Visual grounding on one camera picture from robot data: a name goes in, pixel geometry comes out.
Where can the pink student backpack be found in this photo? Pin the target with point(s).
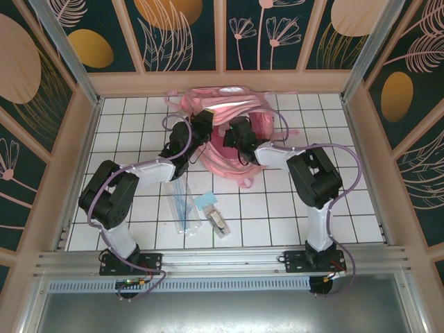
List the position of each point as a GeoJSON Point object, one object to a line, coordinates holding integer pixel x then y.
{"type": "Point", "coordinates": [222, 166]}

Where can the clear bag of blue rulers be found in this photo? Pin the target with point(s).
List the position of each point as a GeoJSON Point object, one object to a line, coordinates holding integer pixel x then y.
{"type": "Point", "coordinates": [182, 211]}

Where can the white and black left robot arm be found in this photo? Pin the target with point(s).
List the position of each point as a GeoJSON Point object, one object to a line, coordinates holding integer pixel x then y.
{"type": "Point", "coordinates": [107, 201]}

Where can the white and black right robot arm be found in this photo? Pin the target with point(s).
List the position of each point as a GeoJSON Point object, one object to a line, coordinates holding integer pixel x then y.
{"type": "Point", "coordinates": [315, 177]}

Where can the small clear bag of trinkets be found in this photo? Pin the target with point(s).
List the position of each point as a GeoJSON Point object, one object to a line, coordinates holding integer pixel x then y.
{"type": "Point", "coordinates": [216, 220]}

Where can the light blue card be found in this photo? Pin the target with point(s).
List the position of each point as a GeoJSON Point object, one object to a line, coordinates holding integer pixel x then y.
{"type": "Point", "coordinates": [207, 198]}

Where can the grey sheet metal panel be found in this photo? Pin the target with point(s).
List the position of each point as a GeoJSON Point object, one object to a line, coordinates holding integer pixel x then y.
{"type": "Point", "coordinates": [222, 312]}

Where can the aluminium side rail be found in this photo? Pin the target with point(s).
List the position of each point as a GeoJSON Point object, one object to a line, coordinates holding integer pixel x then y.
{"type": "Point", "coordinates": [369, 173]}
{"type": "Point", "coordinates": [78, 173]}

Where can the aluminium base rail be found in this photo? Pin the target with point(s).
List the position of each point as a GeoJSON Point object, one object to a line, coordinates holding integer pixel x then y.
{"type": "Point", "coordinates": [222, 258]}

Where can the aluminium corner post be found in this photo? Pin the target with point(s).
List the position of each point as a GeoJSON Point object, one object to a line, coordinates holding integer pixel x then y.
{"type": "Point", "coordinates": [367, 48]}
{"type": "Point", "coordinates": [66, 48]}

